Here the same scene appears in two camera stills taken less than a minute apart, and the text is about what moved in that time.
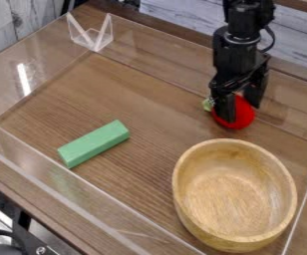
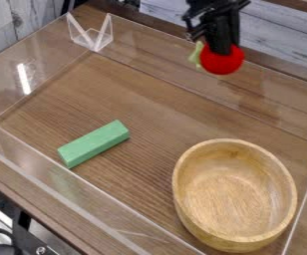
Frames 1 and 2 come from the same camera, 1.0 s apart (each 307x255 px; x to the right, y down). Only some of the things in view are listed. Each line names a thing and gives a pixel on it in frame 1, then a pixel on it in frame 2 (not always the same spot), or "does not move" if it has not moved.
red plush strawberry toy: x=243 y=114 -> x=215 y=63
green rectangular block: x=94 y=142 does not move
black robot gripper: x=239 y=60 -> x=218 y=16
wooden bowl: x=233 y=194 does not move
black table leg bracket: x=23 y=239 does not move
